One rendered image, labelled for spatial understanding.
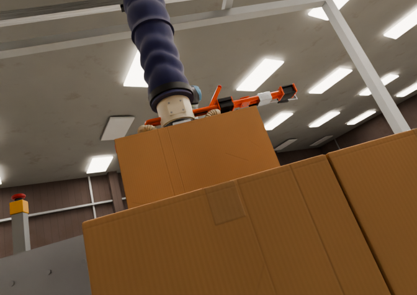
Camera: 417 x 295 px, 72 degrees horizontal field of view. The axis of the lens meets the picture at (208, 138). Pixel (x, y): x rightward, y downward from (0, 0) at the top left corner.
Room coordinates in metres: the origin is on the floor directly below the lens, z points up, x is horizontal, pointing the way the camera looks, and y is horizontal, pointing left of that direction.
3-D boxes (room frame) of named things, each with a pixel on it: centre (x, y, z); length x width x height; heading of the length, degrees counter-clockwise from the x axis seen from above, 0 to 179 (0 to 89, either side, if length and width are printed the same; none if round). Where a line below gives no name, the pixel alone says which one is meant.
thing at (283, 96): (1.40, -0.47, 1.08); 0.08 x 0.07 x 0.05; 102
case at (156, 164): (1.26, 0.10, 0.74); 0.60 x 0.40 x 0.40; 101
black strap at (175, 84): (1.28, 0.12, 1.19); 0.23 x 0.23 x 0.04
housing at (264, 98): (1.38, -0.34, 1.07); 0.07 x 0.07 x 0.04; 12
